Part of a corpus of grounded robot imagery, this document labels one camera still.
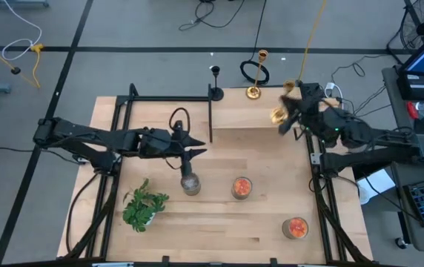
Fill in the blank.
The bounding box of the yellow cable with plug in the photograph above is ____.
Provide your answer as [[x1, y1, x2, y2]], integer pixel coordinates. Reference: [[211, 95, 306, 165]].
[[0, 33, 45, 90]]

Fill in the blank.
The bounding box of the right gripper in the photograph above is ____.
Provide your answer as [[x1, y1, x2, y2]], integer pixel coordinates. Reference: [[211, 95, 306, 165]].
[[277, 94, 326, 136]]

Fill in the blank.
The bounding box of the white power adapter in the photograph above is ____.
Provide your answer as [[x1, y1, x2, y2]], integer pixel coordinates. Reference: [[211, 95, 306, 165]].
[[324, 82, 343, 99]]

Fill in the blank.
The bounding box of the green plant white pot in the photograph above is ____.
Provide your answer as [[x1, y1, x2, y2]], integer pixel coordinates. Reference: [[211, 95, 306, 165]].
[[122, 178, 170, 234]]

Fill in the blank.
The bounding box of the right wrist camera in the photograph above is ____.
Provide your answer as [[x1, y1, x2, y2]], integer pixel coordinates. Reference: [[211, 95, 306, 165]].
[[299, 82, 323, 103]]

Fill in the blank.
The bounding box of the coiled black floor cable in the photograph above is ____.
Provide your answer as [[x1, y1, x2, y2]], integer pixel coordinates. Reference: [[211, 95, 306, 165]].
[[239, 0, 271, 86]]

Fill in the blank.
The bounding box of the white floor cable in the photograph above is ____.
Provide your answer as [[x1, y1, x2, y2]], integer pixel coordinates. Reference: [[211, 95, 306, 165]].
[[1, 0, 44, 62]]

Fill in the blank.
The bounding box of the black candlestick holder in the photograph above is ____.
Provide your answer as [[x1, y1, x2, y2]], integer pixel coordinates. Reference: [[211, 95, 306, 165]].
[[210, 65, 225, 102]]

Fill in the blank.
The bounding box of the white paper sheet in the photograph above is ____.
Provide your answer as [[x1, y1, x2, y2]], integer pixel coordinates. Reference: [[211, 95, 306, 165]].
[[356, 168, 397, 205]]

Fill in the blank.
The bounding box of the red tool handle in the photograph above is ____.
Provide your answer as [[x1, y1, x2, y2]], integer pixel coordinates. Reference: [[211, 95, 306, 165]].
[[405, 101, 420, 120]]

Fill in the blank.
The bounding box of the loose black floor cable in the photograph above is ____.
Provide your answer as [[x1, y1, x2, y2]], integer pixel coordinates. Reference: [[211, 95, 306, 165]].
[[178, 0, 247, 32]]

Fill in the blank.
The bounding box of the silver jar white candle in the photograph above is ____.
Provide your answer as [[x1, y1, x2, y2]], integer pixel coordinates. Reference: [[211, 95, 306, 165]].
[[180, 172, 202, 197]]

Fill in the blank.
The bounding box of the black desktop device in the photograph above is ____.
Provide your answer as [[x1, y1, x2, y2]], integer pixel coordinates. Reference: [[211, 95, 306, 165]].
[[397, 72, 424, 102]]

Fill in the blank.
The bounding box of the black aluminium station frame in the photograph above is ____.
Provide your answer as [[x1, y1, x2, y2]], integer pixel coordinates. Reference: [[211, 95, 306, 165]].
[[62, 82, 375, 267]]

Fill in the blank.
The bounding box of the grey side desk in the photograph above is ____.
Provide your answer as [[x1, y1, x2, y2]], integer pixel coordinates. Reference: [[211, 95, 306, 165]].
[[381, 65, 424, 254]]

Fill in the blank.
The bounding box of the gold candlestick holder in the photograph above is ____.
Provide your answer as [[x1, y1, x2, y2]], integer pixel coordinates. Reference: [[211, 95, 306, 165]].
[[245, 49, 269, 101], [270, 79, 297, 126]]

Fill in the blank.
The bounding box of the glass jar orange candle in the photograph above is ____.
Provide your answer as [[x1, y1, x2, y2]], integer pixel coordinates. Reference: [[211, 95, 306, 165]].
[[231, 176, 254, 201], [281, 217, 310, 240]]

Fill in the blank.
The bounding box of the black camera cable loop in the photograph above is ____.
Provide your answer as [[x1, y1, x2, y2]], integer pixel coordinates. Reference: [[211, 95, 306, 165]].
[[168, 107, 191, 131]]

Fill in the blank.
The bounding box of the hanging yellow cable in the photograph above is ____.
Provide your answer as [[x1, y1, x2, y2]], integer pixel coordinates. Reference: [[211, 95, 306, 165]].
[[296, 0, 328, 83]]

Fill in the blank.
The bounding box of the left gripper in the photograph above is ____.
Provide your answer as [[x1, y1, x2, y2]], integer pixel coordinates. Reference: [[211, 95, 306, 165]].
[[137, 120, 208, 178]]

